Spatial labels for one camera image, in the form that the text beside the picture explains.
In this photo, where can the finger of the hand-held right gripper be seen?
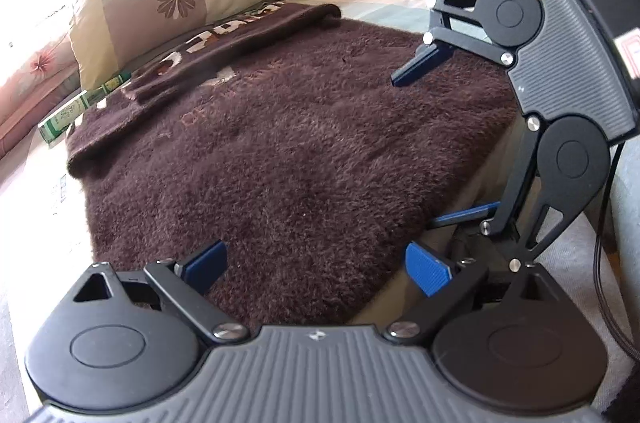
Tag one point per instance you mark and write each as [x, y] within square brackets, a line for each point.
[465, 215]
[420, 63]

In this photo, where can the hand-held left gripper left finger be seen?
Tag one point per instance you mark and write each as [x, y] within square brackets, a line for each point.
[205, 265]

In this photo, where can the brown fuzzy sweater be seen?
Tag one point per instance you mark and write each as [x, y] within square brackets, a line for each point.
[300, 153]

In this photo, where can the pink floral quilt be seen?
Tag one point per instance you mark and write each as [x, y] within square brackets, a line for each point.
[30, 93]

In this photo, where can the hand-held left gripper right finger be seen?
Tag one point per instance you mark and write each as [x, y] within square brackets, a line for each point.
[427, 270]

